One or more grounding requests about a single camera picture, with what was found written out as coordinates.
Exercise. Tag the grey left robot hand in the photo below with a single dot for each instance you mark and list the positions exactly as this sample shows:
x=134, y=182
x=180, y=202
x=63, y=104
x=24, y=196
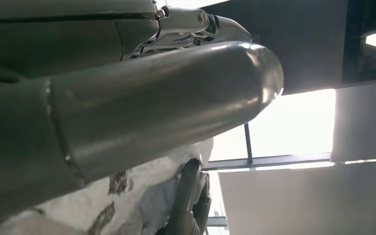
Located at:
x=126, y=97

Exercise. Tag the grey bag large black letters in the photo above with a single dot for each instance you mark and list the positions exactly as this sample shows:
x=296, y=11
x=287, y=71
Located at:
x=136, y=194

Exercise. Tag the black scanner column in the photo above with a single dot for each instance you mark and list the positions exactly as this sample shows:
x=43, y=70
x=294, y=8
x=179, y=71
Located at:
x=304, y=48

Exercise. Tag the dark window frame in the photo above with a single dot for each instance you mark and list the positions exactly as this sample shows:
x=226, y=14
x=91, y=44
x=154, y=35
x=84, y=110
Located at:
x=272, y=160

